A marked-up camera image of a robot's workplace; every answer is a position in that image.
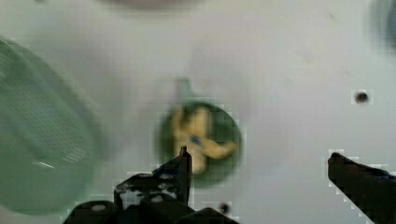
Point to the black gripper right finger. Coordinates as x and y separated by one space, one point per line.
372 190

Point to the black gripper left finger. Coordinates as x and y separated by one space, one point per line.
159 197

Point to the yellow plush peeled banana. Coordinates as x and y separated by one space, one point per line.
194 136

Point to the green mug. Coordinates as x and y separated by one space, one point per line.
222 128

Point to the green perforated colander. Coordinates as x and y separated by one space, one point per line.
48 140

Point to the blue cup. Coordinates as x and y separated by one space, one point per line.
381 26

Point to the grey round plate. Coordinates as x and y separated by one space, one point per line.
153 3

